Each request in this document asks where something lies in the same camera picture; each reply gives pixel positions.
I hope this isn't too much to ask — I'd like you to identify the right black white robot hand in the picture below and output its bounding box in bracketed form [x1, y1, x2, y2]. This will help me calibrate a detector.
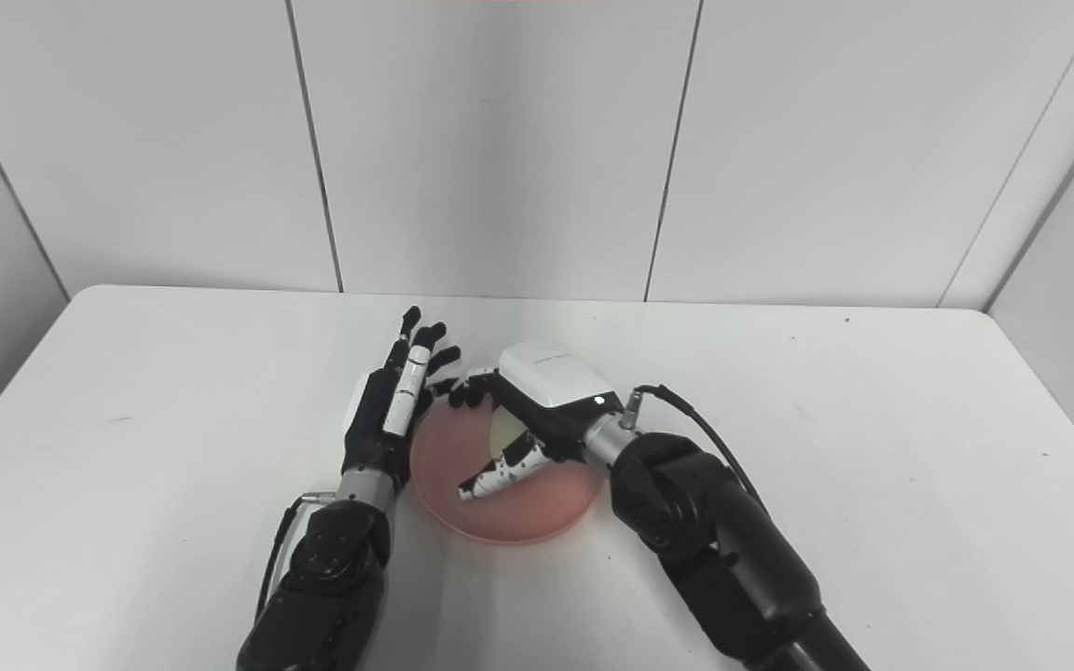
[448, 341, 623, 502]

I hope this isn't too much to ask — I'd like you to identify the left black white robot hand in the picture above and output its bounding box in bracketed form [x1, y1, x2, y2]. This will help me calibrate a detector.
[340, 306, 463, 496]

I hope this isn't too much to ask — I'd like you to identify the cream steamed bun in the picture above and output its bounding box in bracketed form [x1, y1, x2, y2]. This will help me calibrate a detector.
[489, 410, 534, 459]

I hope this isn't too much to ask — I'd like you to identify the pink round plate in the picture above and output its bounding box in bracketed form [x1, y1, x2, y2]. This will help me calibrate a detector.
[409, 399, 606, 546]

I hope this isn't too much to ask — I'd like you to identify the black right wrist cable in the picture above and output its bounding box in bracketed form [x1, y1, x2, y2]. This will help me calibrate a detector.
[624, 384, 771, 515]

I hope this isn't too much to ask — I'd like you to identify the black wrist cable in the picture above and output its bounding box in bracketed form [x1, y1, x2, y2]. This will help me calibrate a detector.
[624, 384, 771, 515]
[255, 491, 337, 627]

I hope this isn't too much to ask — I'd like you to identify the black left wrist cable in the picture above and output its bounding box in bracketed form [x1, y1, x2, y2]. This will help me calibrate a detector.
[255, 491, 337, 627]

